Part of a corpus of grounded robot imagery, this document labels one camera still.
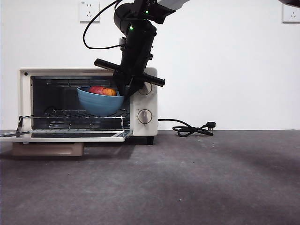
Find white wall socket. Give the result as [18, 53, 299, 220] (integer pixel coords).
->
[79, 1, 101, 23]
[282, 3, 300, 24]

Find black oven power cable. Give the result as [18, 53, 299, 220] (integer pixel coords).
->
[157, 118, 217, 138]

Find glass oven door beige handle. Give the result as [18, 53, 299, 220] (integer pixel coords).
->
[0, 129, 134, 157]

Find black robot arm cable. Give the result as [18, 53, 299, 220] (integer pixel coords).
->
[82, 0, 126, 50]

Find blue ribbed bowl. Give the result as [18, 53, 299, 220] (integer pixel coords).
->
[77, 86, 125, 117]

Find cream Toshiba toaster oven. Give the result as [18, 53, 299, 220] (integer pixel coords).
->
[18, 67, 158, 145]

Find red yellow apple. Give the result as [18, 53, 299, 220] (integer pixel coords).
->
[88, 85, 117, 97]

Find metal wire oven rack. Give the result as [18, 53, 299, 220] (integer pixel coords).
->
[31, 108, 131, 131]

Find beige round oven knob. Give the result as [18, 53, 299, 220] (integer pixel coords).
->
[142, 82, 153, 96]
[137, 109, 153, 126]

